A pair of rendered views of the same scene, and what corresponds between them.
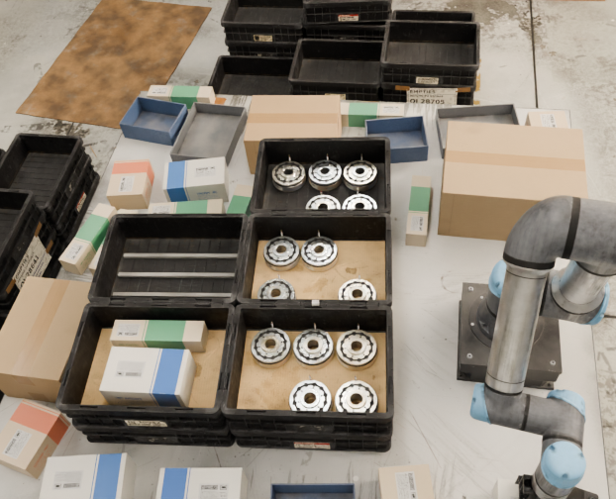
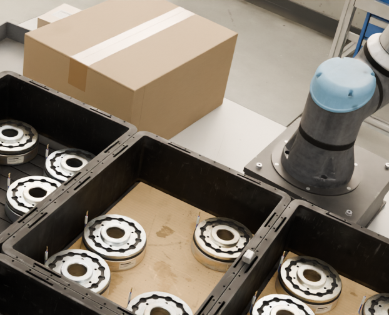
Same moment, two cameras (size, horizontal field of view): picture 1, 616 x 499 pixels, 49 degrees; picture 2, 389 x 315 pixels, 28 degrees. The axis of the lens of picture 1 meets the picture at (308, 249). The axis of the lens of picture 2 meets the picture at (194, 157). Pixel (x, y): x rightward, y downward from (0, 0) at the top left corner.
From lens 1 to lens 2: 140 cm
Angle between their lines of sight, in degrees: 56
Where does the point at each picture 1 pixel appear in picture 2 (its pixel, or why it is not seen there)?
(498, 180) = (156, 54)
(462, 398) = not seen: hidden behind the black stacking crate
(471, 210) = (157, 103)
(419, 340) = not seen: hidden behind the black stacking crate
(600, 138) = not seen: outside the picture
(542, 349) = (368, 164)
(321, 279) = (156, 266)
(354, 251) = (134, 214)
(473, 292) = (264, 167)
